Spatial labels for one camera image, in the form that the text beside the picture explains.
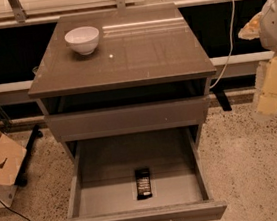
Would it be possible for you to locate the black rxbar chocolate bar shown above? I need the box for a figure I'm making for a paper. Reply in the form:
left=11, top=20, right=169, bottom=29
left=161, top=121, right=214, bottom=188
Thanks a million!
left=134, top=168, right=153, bottom=200

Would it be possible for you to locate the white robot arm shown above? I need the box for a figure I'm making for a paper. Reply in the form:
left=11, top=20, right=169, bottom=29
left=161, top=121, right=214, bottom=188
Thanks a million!
left=238, top=0, right=277, bottom=116

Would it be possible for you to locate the grey drawer cabinet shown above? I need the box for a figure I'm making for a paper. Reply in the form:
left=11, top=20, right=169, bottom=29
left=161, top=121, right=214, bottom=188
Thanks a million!
left=28, top=4, right=215, bottom=156

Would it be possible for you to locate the open grey middle drawer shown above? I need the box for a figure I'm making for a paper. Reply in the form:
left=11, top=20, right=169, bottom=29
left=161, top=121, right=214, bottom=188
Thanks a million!
left=65, top=127, right=227, bottom=221

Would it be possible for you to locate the closed grey upper drawer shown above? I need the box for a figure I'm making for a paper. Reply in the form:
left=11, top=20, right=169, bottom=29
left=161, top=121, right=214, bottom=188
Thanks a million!
left=45, top=96, right=210, bottom=142

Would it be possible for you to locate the black table leg right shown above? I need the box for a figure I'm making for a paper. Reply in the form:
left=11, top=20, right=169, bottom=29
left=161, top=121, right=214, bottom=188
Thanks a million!
left=211, top=82, right=232, bottom=112

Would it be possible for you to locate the black table leg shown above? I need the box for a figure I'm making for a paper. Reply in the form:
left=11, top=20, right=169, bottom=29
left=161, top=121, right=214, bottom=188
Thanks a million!
left=211, top=82, right=232, bottom=112
left=14, top=125, right=43, bottom=187

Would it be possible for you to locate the white ceramic bowl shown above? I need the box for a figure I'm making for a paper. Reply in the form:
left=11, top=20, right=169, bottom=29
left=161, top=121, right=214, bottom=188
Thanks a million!
left=64, top=26, right=100, bottom=55

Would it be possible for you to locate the black table leg left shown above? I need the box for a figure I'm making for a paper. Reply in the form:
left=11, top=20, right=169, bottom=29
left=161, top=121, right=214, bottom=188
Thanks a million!
left=14, top=125, right=43, bottom=187

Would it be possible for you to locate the white hanging cable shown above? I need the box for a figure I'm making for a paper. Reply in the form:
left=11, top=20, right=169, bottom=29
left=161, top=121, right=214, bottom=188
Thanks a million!
left=198, top=0, right=246, bottom=91

